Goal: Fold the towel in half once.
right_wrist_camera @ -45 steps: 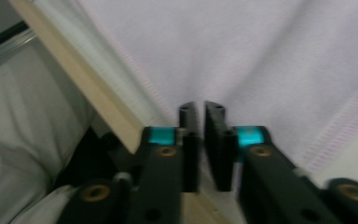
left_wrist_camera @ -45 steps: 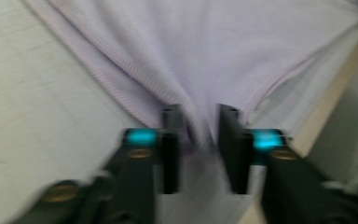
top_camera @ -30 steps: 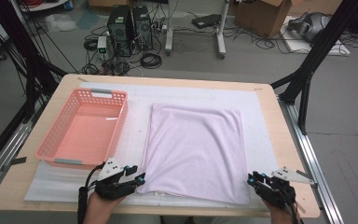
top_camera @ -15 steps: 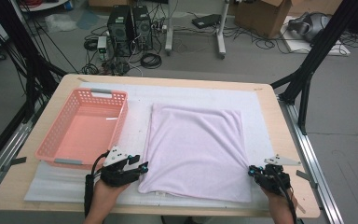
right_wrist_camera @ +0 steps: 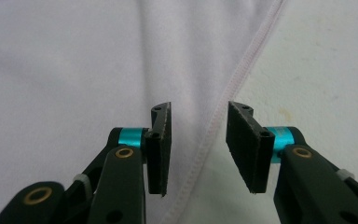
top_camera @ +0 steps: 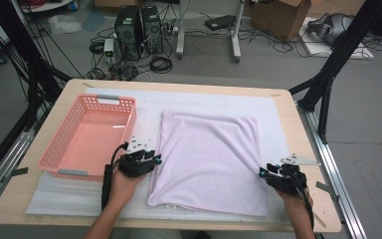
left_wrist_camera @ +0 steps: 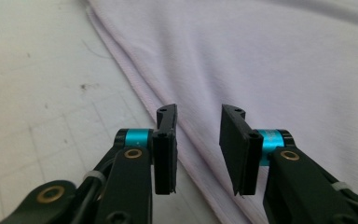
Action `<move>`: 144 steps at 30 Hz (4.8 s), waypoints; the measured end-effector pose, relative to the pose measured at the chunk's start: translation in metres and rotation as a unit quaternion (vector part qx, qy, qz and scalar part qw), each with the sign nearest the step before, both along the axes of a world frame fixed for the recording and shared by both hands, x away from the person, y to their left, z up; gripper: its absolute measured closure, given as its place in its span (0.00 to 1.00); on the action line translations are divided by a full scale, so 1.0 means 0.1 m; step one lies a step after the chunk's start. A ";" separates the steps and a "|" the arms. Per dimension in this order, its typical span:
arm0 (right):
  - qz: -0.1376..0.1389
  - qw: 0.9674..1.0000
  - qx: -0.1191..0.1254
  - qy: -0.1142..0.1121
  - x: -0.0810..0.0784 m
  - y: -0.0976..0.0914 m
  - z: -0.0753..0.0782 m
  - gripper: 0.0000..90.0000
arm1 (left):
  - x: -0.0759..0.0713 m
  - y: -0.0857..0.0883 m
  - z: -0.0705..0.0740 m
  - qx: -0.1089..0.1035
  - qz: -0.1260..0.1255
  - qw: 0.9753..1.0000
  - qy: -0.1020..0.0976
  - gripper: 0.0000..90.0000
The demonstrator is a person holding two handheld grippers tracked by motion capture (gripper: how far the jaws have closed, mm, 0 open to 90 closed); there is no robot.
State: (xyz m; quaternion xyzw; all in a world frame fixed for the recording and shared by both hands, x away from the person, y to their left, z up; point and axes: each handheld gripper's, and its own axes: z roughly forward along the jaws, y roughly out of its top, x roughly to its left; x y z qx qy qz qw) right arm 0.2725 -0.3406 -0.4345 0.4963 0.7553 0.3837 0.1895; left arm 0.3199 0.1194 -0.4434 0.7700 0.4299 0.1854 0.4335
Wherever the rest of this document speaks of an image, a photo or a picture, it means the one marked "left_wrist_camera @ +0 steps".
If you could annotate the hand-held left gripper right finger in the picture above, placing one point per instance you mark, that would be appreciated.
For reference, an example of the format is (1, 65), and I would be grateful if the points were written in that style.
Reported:
(239, 149)

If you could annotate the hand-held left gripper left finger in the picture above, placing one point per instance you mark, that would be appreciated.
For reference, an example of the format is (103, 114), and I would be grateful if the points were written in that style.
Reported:
(165, 149)

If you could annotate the lilac printed towel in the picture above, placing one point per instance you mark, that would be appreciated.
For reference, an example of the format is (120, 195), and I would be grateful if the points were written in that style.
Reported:
(261, 62)

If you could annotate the white grid mat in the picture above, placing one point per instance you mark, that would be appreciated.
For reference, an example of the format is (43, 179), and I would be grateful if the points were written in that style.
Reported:
(43, 77)

